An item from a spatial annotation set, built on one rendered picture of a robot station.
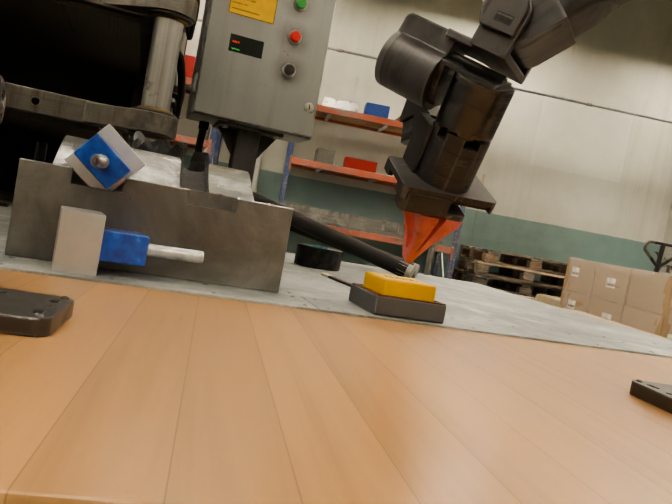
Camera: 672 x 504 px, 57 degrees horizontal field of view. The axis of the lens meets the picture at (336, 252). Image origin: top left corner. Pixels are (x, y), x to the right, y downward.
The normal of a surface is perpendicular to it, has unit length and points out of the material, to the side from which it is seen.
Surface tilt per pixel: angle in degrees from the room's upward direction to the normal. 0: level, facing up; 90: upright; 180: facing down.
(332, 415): 0
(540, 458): 0
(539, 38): 144
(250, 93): 90
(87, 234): 90
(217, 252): 90
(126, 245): 90
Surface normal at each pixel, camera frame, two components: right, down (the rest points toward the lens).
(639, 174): 0.10, 0.07
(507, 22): -0.46, -0.04
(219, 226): 0.31, 0.11
